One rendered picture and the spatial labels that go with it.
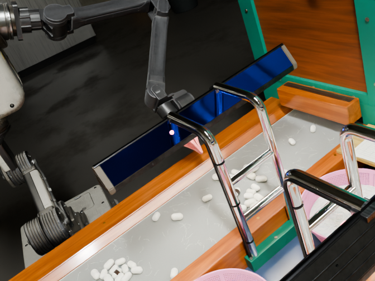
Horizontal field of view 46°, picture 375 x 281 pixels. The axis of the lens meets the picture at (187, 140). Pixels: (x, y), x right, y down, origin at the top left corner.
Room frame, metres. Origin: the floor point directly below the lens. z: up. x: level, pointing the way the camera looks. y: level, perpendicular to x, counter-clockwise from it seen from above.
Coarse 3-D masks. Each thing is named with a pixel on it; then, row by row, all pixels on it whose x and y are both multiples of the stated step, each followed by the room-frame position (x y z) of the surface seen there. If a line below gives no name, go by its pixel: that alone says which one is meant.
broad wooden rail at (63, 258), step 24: (240, 120) 1.40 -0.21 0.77; (240, 144) 1.28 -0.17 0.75; (192, 168) 1.23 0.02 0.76; (144, 192) 1.21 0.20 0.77; (168, 192) 1.17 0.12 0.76; (120, 216) 1.13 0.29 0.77; (144, 216) 1.11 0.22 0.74; (72, 240) 1.11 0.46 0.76; (96, 240) 1.07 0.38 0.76; (48, 264) 1.05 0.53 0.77; (72, 264) 1.02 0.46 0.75
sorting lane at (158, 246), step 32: (288, 128) 1.27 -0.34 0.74; (320, 128) 1.19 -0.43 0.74; (288, 160) 1.10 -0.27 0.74; (192, 192) 1.14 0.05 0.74; (256, 192) 1.02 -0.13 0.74; (160, 224) 1.05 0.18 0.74; (192, 224) 1.00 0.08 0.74; (224, 224) 0.94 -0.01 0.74; (96, 256) 1.03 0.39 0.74; (128, 256) 0.97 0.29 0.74; (160, 256) 0.92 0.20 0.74; (192, 256) 0.87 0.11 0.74
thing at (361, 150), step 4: (364, 140) 1.00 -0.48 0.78; (360, 144) 0.99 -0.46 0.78; (364, 144) 0.98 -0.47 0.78; (368, 144) 0.98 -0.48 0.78; (372, 144) 0.97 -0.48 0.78; (356, 148) 0.98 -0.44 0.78; (360, 148) 0.97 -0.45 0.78; (364, 148) 0.97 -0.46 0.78; (368, 148) 0.96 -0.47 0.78; (372, 148) 0.95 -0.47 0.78; (356, 152) 0.96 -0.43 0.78; (360, 152) 0.96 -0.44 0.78; (364, 152) 0.95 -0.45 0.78; (368, 152) 0.94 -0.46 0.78; (372, 152) 0.94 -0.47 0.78; (356, 156) 0.95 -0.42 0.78; (360, 156) 0.94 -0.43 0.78; (364, 156) 0.94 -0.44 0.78; (368, 156) 0.93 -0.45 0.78; (372, 156) 0.92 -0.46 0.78; (368, 160) 0.91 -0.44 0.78; (372, 160) 0.91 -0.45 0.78
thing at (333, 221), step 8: (368, 192) 0.85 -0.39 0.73; (320, 200) 0.89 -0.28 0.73; (312, 208) 0.88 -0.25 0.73; (320, 208) 0.86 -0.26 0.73; (328, 216) 0.82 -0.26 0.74; (336, 216) 0.81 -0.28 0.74; (344, 216) 0.80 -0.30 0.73; (320, 224) 0.81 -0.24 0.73; (328, 224) 0.80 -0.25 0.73; (336, 224) 0.79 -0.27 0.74; (320, 232) 0.79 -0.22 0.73; (328, 232) 0.78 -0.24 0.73
